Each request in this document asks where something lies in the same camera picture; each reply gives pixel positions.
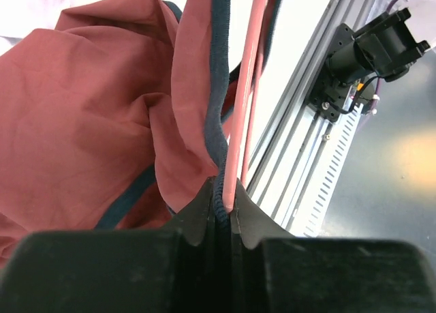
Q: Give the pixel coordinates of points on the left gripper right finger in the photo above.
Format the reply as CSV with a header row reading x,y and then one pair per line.
x,y
273,271

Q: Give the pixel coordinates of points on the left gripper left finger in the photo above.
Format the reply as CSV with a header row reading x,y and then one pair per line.
x,y
166,269

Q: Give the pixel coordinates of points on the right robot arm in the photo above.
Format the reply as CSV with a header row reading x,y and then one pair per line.
x,y
385,47

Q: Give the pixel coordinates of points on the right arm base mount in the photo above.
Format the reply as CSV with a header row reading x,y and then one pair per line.
x,y
332,77

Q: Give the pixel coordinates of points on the aluminium mounting rail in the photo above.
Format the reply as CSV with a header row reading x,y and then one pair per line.
x,y
288,135

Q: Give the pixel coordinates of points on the red tank top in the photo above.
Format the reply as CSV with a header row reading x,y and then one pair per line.
x,y
115,118

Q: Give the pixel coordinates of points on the slotted cable duct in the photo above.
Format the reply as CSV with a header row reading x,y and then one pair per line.
x,y
326,174

